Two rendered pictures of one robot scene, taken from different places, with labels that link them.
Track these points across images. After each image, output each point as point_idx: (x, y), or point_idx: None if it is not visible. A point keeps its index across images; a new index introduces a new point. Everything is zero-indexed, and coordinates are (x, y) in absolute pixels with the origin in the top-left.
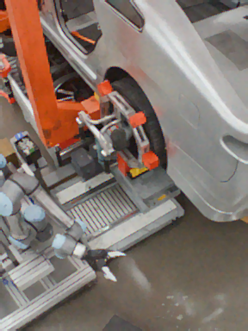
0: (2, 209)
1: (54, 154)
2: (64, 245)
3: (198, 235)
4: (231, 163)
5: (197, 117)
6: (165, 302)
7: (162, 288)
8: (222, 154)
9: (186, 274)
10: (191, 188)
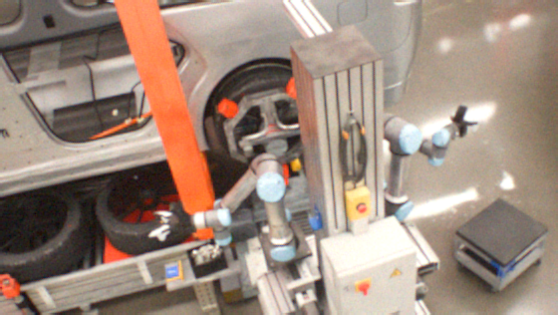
0: (417, 139)
1: None
2: (447, 130)
3: None
4: (409, 12)
5: (364, 7)
6: (432, 217)
7: (413, 216)
8: (400, 12)
9: None
10: None
